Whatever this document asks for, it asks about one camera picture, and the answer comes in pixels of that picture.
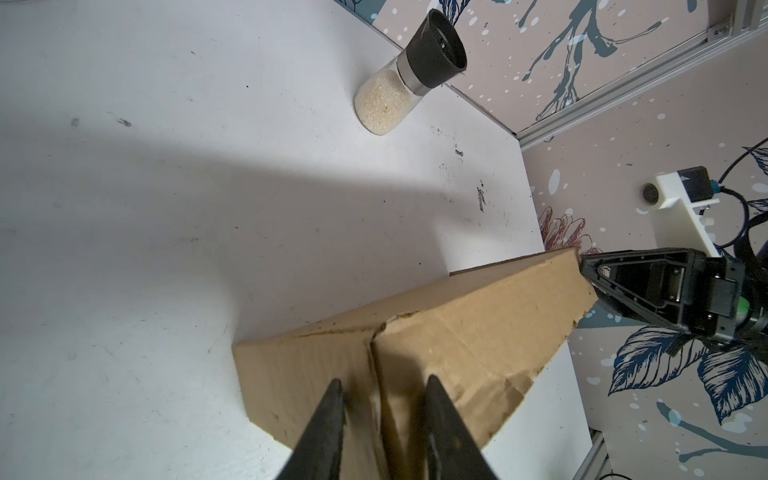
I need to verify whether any brown cardboard box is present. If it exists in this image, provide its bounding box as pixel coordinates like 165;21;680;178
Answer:
233;248;595;479

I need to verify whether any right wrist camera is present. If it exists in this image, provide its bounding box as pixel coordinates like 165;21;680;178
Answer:
640;166;720;257

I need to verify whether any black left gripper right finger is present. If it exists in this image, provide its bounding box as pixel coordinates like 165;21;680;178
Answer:
423;374;497;479

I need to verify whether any glass spice grinder black cap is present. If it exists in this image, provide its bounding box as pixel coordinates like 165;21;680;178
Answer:
353;9;467;136

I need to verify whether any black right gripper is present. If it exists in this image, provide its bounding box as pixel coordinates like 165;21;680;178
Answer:
580;248;767;360

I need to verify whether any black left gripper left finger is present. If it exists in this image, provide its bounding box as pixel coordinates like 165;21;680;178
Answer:
277;379;345;480

